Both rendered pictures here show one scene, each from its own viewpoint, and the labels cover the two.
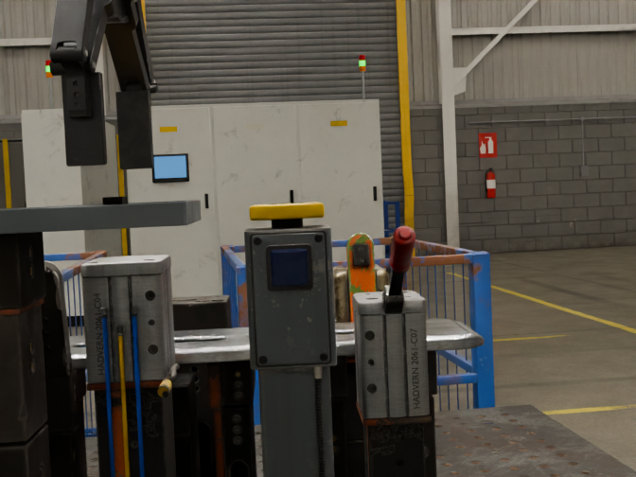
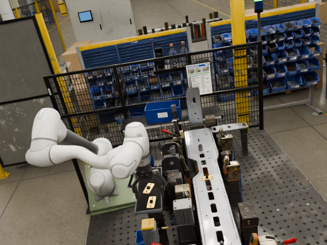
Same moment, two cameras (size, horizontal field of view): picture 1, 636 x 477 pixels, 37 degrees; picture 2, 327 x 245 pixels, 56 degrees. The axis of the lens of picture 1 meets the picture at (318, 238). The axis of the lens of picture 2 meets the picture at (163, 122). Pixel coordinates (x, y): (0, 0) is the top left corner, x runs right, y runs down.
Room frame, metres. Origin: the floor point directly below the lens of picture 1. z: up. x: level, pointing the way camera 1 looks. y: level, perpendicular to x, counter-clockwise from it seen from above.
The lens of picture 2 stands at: (1.07, -1.07, 2.23)
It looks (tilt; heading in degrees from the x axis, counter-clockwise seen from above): 26 degrees down; 96
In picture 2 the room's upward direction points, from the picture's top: 10 degrees counter-clockwise
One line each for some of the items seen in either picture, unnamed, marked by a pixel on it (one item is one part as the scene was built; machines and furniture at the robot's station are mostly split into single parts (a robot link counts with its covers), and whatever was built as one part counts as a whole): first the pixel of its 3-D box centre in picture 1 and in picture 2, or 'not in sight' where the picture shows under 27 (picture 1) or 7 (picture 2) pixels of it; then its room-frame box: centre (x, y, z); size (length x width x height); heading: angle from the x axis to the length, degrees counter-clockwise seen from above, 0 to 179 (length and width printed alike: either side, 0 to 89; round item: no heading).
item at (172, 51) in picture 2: not in sight; (172, 54); (0.96, 1.63, 1.53); 0.06 x 0.06 x 0.20
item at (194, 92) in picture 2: not in sight; (194, 107); (1.09, 1.26, 1.17); 0.12 x 0.01 x 0.34; 2
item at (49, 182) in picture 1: (76, 194); not in sight; (9.90, 2.49, 1.22); 2.40 x 0.54 x 2.45; 4
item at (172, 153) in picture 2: not in sight; (175, 179); (0.90, 0.62, 0.94); 0.18 x 0.13 x 0.49; 92
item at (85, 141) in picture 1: (84, 119); (136, 192); (0.73, 0.17, 1.23); 0.03 x 0.01 x 0.07; 85
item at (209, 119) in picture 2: not in sight; (211, 134); (1.20, 1.27, 0.88); 0.08 x 0.08 x 0.36; 2
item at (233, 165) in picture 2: not in sight; (233, 184); (1.28, 0.60, 0.87); 0.12 x 0.09 x 0.35; 2
